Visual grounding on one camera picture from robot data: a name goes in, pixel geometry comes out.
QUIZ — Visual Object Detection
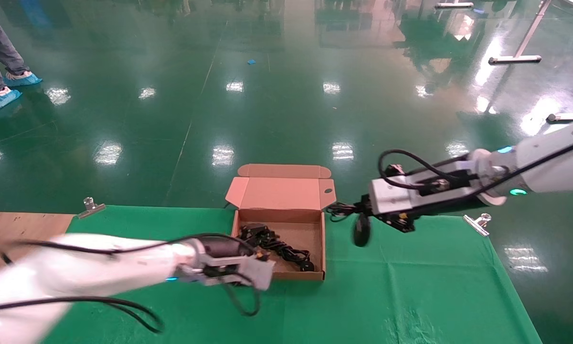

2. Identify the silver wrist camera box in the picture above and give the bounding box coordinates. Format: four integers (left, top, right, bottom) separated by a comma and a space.
203, 256, 276, 291
369, 173, 465, 215

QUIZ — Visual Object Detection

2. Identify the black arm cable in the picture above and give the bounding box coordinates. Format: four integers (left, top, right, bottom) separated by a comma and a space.
379, 136, 573, 211
0, 233, 268, 335

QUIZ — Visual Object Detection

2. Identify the open brown cardboard box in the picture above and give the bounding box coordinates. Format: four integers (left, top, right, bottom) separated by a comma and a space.
225, 164, 337, 281

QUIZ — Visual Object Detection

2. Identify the white table foot bar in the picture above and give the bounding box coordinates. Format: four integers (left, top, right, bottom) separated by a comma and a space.
546, 101, 573, 125

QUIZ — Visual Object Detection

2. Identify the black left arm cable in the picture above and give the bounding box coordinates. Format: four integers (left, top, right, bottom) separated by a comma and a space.
0, 233, 268, 335

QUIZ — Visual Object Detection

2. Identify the black USB cable bundle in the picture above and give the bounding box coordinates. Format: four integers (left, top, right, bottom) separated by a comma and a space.
327, 201, 371, 248

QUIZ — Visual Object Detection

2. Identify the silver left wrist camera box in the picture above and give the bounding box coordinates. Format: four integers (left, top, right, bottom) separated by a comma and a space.
203, 256, 276, 291

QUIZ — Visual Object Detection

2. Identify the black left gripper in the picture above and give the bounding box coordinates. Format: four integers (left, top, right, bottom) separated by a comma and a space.
204, 246, 271, 286

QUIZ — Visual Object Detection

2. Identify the green table cloth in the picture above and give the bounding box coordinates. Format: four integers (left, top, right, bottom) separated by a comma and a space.
43, 205, 542, 344

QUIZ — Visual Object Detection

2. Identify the metal binder clip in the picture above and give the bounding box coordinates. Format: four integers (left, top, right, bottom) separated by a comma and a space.
462, 214, 492, 237
78, 197, 106, 219

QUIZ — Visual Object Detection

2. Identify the black power cable with plug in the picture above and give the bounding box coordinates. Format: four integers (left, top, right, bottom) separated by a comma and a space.
240, 224, 316, 273

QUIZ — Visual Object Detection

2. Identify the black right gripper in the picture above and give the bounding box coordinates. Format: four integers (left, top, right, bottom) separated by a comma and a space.
361, 194, 478, 234

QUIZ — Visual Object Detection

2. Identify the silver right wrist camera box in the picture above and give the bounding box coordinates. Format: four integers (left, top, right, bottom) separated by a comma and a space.
369, 173, 465, 215

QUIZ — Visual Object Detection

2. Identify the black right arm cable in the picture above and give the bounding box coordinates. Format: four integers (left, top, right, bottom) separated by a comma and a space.
379, 136, 573, 211

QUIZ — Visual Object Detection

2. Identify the white table leg stand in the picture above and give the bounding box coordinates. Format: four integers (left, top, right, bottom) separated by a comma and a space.
488, 0, 552, 65

